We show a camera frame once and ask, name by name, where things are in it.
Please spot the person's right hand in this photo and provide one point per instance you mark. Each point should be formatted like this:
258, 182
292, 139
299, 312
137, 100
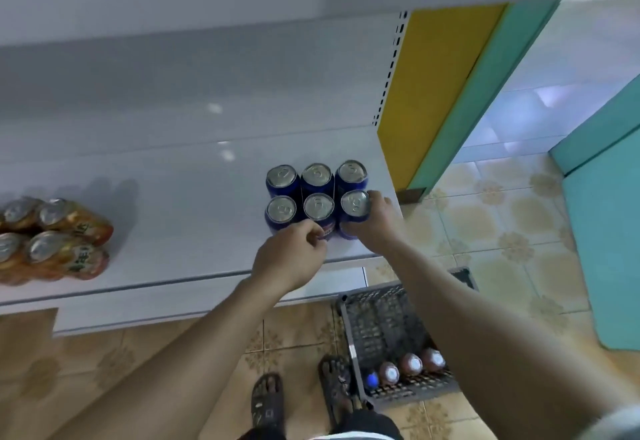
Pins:
382, 230

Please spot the person's left hand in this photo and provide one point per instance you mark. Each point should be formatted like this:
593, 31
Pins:
290, 255

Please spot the drinks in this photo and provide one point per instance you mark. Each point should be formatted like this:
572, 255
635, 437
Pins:
317, 177
410, 364

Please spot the grey plastic crate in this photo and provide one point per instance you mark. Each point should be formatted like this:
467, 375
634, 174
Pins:
370, 325

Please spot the cola bottle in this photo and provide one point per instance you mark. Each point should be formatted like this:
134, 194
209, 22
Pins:
372, 380

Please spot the white metal shelf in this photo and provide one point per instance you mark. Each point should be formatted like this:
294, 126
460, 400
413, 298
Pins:
150, 155

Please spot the group of orange cans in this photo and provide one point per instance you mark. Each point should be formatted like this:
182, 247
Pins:
60, 217

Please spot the person's left forearm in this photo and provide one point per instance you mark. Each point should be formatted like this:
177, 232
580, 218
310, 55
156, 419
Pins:
170, 375

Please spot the person's right forearm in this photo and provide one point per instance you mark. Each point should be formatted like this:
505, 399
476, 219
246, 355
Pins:
480, 345

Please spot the person's black shorts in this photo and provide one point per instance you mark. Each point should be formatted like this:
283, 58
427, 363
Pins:
375, 423

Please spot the person's grey sleeve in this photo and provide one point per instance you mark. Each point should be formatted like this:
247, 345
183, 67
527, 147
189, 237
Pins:
612, 423

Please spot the teal cabinet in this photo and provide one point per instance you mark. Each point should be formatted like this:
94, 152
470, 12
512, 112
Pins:
610, 235

